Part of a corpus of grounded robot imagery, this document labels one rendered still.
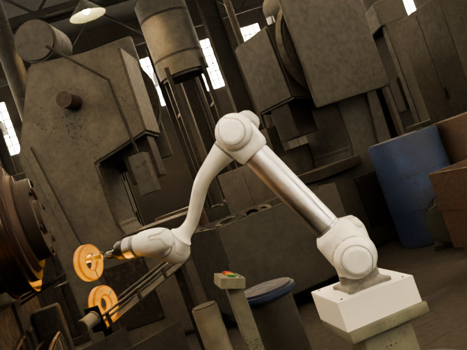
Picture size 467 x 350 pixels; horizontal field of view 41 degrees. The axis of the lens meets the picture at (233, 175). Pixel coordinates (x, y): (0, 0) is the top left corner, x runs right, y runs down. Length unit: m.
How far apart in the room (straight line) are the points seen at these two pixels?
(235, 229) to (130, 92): 1.38
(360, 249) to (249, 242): 2.16
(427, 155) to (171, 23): 6.85
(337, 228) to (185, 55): 8.92
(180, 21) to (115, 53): 6.28
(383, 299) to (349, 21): 3.64
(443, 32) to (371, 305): 4.41
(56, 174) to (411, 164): 2.75
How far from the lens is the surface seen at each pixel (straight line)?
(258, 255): 4.28
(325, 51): 5.40
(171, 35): 11.02
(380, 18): 9.24
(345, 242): 2.18
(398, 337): 2.49
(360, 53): 5.64
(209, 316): 2.84
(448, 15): 6.43
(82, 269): 2.65
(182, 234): 2.58
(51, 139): 5.00
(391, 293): 2.42
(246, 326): 2.93
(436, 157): 5.13
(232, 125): 2.16
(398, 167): 5.06
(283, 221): 4.39
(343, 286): 2.47
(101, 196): 4.88
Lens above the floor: 1.02
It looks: level
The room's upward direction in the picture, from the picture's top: 20 degrees counter-clockwise
